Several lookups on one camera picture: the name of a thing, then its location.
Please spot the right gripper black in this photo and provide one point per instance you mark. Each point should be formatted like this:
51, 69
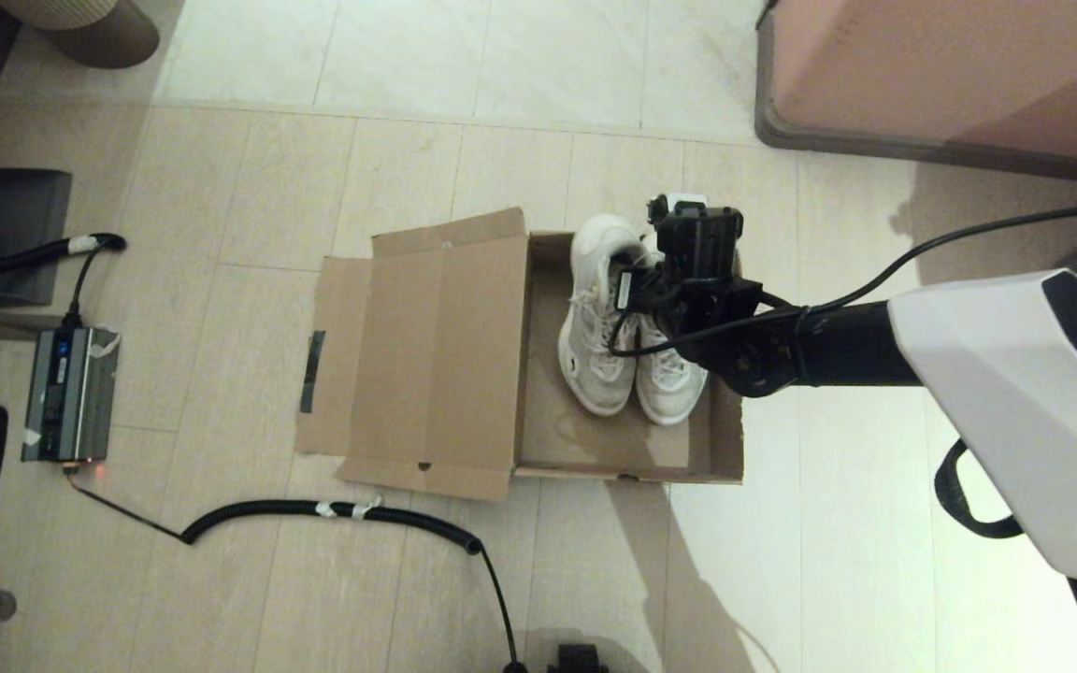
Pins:
702, 252

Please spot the white lace-up sneaker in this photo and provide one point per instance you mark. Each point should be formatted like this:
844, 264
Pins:
595, 374
669, 393

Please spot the brown cardboard shoe box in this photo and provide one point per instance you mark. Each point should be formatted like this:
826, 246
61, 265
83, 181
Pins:
426, 374

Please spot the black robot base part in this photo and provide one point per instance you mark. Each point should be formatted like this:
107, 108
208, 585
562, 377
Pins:
578, 659

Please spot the dark square furniture base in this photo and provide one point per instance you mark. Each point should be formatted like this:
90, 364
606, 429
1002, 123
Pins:
15, 213

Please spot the grey metal power unit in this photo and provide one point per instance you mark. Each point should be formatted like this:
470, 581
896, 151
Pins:
69, 394

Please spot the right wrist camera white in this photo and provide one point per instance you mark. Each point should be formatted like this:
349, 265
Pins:
686, 202

